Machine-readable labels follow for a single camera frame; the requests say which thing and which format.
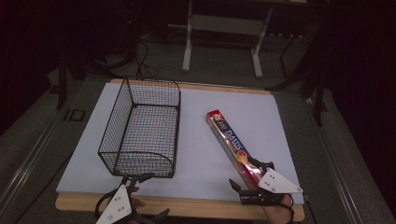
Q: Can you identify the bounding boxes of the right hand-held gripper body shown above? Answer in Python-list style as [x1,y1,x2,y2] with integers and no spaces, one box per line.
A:
[238,167,304,207]

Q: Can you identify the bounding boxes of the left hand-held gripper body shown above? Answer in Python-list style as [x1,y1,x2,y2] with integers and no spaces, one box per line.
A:
[94,184,148,224]

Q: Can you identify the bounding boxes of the red and blue plastic wrap box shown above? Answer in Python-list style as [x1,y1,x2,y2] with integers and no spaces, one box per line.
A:
[205,109,272,191]

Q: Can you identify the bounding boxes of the black wire basket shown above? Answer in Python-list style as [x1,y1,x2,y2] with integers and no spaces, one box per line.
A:
[97,76,182,179]

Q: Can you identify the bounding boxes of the person's left hand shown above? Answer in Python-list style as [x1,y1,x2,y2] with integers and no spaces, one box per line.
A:
[130,186,147,224]

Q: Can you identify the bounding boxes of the person's right hand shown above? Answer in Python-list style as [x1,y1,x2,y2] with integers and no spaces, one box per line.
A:
[262,195,294,224]

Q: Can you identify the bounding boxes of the wooden table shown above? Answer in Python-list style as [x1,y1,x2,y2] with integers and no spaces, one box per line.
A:
[54,77,306,222]

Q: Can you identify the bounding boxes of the white paper sheet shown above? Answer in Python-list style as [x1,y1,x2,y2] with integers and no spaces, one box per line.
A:
[55,81,304,205]

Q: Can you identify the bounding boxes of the black stand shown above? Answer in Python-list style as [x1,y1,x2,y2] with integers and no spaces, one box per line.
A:
[266,34,330,127]

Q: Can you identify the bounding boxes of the black cable loop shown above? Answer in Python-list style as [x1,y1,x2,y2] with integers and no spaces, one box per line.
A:
[94,189,119,219]

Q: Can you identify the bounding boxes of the metal floor rail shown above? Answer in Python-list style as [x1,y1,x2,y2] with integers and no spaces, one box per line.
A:
[303,96,367,224]
[0,92,78,213]

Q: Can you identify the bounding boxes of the black floor cables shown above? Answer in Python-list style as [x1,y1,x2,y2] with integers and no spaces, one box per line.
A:
[132,38,161,80]

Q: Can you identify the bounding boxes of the white metal desk frame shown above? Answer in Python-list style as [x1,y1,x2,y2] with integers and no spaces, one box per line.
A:
[181,0,276,79]

